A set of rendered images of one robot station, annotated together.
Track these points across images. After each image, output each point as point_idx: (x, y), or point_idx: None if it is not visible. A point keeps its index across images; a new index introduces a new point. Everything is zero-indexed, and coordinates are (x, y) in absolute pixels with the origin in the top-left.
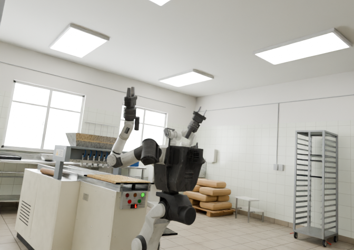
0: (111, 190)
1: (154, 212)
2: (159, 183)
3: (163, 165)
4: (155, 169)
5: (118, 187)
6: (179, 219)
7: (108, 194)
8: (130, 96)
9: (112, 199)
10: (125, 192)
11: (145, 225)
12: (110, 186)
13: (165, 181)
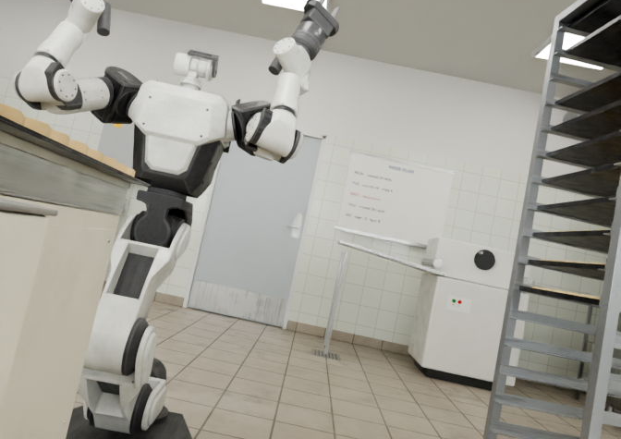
0: (106, 213)
1: (183, 246)
2: (204, 184)
3: (223, 148)
4: (215, 153)
5: (121, 196)
6: None
7: (94, 235)
8: None
9: (104, 253)
10: None
11: (150, 286)
12: (95, 194)
13: (210, 178)
